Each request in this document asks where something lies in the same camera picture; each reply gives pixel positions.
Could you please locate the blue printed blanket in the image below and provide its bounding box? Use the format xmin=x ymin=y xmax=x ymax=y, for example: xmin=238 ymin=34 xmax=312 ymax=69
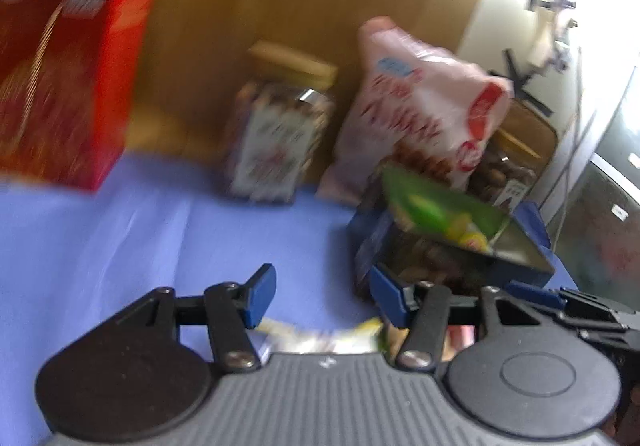
xmin=0 ymin=153 xmax=581 ymax=446

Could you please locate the dark blue tin box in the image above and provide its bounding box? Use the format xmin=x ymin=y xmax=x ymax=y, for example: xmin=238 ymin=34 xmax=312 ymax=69
xmin=347 ymin=198 xmax=557 ymax=303

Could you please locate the glass jar with brown snacks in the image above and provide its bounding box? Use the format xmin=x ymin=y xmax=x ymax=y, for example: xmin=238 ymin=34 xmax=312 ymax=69
xmin=467 ymin=100 xmax=559 ymax=217

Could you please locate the red gift box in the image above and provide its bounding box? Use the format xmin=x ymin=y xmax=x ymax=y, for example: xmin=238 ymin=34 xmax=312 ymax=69
xmin=0 ymin=0 xmax=158 ymax=191

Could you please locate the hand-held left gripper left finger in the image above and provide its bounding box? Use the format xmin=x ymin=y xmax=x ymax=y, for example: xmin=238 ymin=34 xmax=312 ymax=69
xmin=116 ymin=264 xmax=277 ymax=373

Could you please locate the pink snack bag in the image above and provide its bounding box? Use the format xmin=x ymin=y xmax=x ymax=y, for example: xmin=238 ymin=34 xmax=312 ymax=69
xmin=317 ymin=16 xmax=516 ymax=207

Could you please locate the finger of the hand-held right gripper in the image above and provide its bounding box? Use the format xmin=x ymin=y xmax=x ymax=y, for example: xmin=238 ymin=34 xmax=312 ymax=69
xmin=504 ymin=279 xmax=640 ymax=349

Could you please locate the yellow green snack packet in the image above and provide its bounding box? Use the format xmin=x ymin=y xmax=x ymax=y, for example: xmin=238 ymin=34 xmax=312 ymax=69
xmin=250 ymin=317 xmax=401 ymax=358

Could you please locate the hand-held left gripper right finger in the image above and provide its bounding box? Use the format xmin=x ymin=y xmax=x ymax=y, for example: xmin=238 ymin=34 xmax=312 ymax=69
xmin=369 ymin=264 xmax=551 ymax=373

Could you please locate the nut jar with gold lid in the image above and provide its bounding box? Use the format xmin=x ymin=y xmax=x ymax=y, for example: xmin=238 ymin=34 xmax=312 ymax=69
xmin=222 ymin=42 xmax=339 ymax=205

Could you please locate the dark glass tank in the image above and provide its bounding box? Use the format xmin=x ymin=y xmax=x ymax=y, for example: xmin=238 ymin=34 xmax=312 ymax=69
xmin=550 ymin=153 xmax=640 ymax=313

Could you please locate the black stand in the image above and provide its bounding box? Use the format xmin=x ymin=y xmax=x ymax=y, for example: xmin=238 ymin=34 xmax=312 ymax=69
xmin=492 ymin=0 xmax=587 ymax=117

